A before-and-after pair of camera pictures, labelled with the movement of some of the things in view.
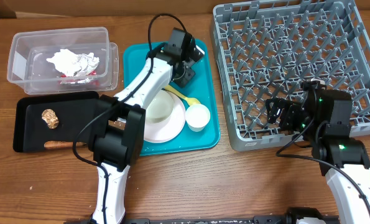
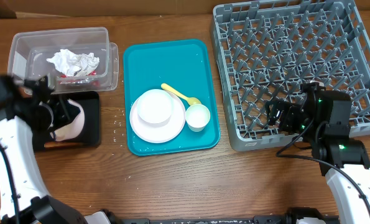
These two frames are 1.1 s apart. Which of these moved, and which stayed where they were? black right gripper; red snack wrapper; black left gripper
Moved: black left gripper
Stayed: black right gripper; red snack wrapper
